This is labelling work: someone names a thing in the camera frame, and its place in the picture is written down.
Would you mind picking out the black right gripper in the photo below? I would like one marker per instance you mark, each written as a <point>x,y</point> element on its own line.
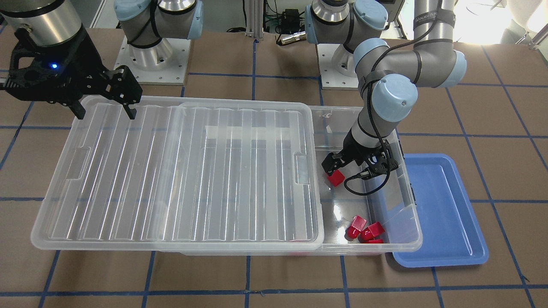
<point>87,60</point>

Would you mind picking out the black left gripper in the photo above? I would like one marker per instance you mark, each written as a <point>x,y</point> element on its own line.
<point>353,147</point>

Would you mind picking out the red block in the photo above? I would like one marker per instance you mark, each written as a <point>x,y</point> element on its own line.
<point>357,224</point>
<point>372,234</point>
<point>336,178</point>

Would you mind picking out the clear plastic box lid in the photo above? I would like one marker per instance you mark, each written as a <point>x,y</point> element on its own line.
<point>187,175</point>

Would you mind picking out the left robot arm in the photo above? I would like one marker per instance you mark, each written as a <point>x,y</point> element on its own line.
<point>388,77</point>

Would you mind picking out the clear plastic storage box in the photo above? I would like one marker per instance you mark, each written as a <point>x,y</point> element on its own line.
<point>393,206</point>

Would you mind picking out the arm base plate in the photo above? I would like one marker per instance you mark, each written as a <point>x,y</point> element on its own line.
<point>163,64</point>
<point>336,67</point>

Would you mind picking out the aluminium frame post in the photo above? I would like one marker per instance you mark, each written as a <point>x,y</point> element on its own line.
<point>254,11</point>

